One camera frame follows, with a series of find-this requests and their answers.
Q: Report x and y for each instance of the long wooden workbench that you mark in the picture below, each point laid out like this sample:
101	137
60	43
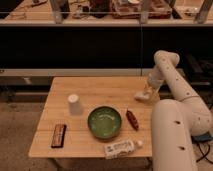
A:
96	13

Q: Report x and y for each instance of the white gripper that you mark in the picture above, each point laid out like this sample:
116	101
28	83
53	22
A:
155	79

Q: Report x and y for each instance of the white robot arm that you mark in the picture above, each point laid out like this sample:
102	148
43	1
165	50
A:
174	121

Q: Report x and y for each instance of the white sponge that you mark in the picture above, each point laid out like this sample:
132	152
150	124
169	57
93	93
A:
144	96

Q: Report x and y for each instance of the white upside-down cup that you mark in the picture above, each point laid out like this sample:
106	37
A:
74	104

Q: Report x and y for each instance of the white plastic bottle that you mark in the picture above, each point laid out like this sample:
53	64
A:
121	148

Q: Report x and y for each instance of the red-brown snack bar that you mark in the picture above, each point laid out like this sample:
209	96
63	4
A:
132	120

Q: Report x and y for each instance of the green bowl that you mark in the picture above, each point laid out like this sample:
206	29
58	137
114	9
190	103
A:
104	122

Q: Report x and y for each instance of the wooden table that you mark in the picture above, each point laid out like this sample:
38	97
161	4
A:
82	151

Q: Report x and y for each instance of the brown chocolate bar box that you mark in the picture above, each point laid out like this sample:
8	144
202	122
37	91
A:
58	136

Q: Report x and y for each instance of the red tray on workbench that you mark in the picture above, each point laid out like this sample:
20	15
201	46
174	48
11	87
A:
158	9

